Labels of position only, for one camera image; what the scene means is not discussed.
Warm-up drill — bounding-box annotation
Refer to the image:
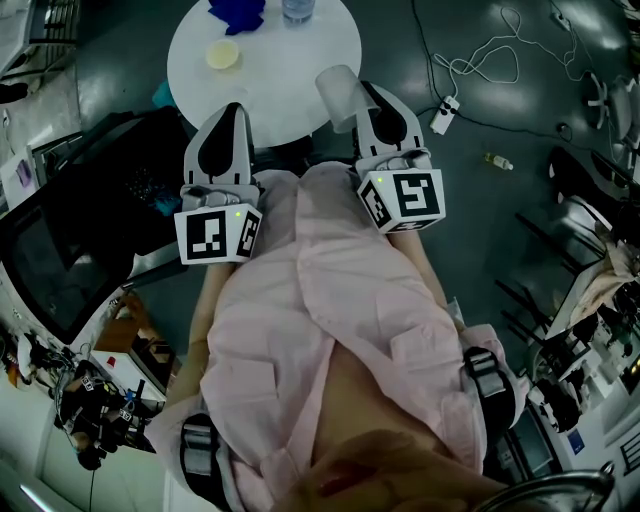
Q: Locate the white cable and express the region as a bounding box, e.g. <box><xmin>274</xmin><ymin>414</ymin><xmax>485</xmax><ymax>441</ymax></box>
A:
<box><xmin>431</xmin><ymin>5</ymin><xmax>587</xmax><ymax>97</ymax></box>

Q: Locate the white chair base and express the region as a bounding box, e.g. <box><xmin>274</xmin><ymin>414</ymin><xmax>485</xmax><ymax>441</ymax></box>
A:
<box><xmin>581</xmin><ymin>71</ymin><xmax>640</xmax><ymax>151</ymax></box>

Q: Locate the teal object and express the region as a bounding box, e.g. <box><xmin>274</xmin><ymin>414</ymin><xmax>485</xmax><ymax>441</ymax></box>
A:
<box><xmin>151</xmin><ymin>80</ymin><xmax>177</xmax><ymax>110</ymax></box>

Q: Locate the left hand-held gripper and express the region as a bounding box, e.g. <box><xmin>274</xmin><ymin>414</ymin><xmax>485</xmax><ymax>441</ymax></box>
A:
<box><xmin>173</xmin><ymin>102</ymin><xmax>264</xmax><ymax>266</ymax></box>

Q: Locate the brown wooden cabinet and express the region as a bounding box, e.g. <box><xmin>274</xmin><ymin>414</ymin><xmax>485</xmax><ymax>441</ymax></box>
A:
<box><xmin>92</xmin><ymin>293</ymin><xmax>177</xmax><ymax>399</ymax></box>

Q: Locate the person's face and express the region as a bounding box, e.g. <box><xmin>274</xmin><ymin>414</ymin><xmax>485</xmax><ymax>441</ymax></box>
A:
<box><xmin>287</xmin><ymin>429</ymin><xmax>509</xmax><ymax>512</ymax></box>

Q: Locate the translucent plastic cup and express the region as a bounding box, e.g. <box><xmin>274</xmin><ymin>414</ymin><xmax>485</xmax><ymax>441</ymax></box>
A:
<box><xmin>314</xmin><ymin>63</ymin><xmax>373</xmax><ymax>135</ymax></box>

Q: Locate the person's right forearm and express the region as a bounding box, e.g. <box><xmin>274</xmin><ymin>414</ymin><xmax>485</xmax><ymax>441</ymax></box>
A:
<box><xmin>392</xmin><ymin>230</ymin><xmax>449</xmax><ymax>309</ymax></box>

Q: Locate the black office chair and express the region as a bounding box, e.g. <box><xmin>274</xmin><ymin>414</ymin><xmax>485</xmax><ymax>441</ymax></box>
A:
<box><xmin>0</xmin><ymin>105</ymin><xmax>194</xmax><ymax>347</ymax></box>

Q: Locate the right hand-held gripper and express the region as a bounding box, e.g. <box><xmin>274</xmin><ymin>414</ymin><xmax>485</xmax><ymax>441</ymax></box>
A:
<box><xmin>352</xmin><ymin>80</ymin><xmax>447</xmax><ymax>235</ymax></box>

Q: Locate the black cable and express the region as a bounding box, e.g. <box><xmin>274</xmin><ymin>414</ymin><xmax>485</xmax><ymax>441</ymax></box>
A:
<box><xmin>409</xmin><ymin>0</ymin><xmax>601</xmax><ymax>152</ymax></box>

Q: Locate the grey black shoulder strap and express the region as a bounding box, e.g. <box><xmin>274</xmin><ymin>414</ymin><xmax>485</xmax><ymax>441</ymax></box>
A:
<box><xmin>178</xmin><ymin>412</ymin><xmax>234</xmax><ymax>509</ymax></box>
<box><xmin>461</xmin><ymin>346</ymin><xmax>517</xmax><ymax>432</ymax></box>

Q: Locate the pink shirt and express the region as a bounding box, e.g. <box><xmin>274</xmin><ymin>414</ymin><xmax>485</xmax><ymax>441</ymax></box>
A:
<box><xmin>144</xmin><ymin>160</ymin><xmax>529</xmax><ymax>512</ymax></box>

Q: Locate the pale yellow cup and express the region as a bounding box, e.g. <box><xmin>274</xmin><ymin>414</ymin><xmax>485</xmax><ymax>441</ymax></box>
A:
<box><xmin>204</xmin><ymin>38</ymin><xmax>243</xmax><ymax>72</ymax></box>

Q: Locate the small yellow bottle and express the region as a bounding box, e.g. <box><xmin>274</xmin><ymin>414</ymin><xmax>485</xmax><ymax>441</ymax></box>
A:
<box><xmin>482</xmin><ymin>151</ymin><xmax>516</xmax><ymax>172</ymax></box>

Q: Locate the person's left forearm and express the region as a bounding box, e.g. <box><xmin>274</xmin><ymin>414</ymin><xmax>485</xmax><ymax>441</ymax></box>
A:
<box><xmin>172</xmin><ymin>260</ymin><xmax>238</xmax><ymax>406</ymax></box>

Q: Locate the clear water bottle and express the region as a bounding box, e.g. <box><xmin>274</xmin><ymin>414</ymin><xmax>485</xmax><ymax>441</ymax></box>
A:
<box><xmin>280</xmin><ymin>0</ymin><xmax>317</xmax><ymax>26</ymax></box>

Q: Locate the round white table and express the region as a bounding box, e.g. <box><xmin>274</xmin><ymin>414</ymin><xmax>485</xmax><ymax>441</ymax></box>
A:
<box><xmin>166</xmin><ymin>0</ymin><xmax>363</xmax><ymax>149</ymax></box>

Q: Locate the blue cloth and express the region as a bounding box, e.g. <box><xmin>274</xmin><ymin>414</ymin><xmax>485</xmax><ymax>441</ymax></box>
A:
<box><xmin>206</xmin><ymin>0</ymin><xmax>268</xmax><ymax>37</ymax></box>

